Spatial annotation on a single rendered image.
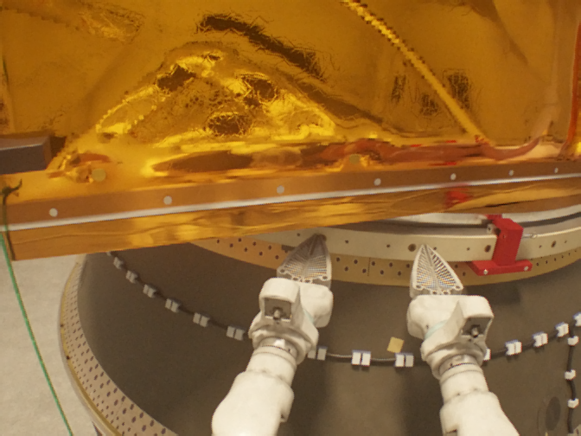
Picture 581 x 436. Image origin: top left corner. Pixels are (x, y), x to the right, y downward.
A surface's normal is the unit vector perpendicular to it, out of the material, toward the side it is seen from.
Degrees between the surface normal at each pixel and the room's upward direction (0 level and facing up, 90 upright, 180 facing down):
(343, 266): 62
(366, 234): 90
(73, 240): 90
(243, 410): 4
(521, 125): 87
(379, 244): 90
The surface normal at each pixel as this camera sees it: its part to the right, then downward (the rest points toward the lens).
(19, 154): 0.33, 0.39
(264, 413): 0.19, -0.89
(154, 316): -0.51, -0.15
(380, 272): -0.10, -0.08
